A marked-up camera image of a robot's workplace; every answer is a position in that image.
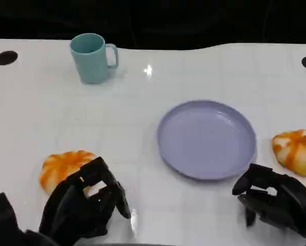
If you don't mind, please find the orange white toy bread roll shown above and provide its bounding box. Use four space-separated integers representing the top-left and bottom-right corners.
272 129 306 177
39 150 108 198

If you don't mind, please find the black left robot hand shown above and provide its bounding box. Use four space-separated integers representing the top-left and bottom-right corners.
39 156 132 244

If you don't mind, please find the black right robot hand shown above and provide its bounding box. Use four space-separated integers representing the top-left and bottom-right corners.
231 163 306 246

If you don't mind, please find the lilac plate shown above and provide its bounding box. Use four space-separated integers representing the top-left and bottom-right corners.
157 99 257 181

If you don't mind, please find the pale green mug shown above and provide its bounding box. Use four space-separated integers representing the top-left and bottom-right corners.
70 33 119 85

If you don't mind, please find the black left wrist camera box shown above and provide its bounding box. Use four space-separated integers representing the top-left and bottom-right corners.
0 192 27 246

